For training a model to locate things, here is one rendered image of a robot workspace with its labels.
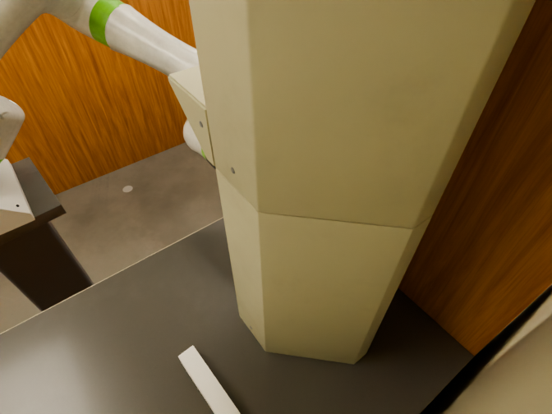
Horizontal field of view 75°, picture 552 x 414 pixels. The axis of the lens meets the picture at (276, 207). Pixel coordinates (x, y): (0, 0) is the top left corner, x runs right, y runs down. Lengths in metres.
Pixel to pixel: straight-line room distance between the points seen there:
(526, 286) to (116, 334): 0.85
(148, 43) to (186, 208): 1.62
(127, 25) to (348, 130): 0.75
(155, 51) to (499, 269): 0.87
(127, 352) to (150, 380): 0.09
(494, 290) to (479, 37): 0.56
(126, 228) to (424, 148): 2.22
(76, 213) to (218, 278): 1.85
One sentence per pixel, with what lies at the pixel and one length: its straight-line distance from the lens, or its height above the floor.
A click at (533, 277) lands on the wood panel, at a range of 0.75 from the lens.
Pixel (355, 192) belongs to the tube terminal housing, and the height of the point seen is 1.46.
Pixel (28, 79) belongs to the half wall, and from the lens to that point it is 2.52.
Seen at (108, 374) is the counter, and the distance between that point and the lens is 0.93.
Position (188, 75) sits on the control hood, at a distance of 0.56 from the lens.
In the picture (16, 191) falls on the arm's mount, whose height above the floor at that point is 0.98.
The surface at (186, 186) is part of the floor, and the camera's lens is 2.62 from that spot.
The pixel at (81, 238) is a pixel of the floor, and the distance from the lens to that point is 2.54.
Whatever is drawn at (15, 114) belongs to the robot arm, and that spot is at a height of 1.21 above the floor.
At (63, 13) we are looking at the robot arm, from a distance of 1.07.
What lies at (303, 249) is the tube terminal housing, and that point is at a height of 1.34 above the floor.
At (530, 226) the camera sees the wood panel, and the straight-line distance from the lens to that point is 0.69.
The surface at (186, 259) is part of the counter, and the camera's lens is 1.02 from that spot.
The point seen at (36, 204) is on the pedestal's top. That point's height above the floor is 0.94.
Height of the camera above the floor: 1.76
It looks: 47 degrees down
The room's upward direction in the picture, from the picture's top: straight up
